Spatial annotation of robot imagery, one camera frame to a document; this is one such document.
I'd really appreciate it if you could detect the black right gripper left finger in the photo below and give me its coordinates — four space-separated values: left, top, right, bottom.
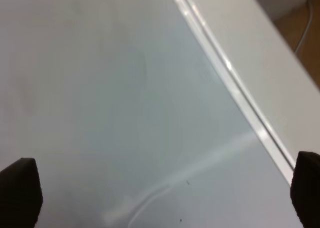
0 158 43 228

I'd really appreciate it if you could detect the white aluminium-framed whiteboard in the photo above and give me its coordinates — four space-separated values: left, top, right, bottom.
0 0 298 228

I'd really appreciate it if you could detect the white cable on floor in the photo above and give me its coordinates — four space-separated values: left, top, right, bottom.
293 0 315 54

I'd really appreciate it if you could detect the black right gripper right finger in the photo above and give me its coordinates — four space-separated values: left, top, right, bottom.
290 151 320 228

